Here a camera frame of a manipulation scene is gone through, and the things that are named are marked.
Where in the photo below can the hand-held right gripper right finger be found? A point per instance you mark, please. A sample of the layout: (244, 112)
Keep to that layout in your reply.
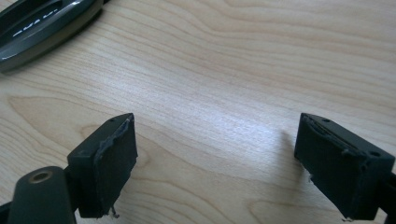
(339, 168)

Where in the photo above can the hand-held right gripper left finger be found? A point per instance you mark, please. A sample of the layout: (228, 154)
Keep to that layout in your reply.
(102, 168)

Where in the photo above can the dark grey oval tray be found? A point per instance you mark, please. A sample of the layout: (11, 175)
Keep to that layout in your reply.
(34, 29)

